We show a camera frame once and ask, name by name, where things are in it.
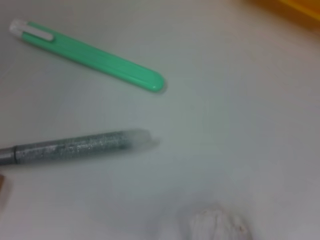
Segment green pen with white clip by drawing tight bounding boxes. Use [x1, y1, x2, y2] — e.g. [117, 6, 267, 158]
[8, 19, 166, 93]

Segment white paper ball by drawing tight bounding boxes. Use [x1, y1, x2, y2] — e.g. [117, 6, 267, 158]
[189, 207, 254, 240]

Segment grey marker pen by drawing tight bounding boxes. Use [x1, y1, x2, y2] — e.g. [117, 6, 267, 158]
[0, 128, 161, 166]

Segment yellow plastic storage bin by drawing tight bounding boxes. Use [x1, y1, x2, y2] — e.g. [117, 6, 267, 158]
[246, 0, 320, 32]

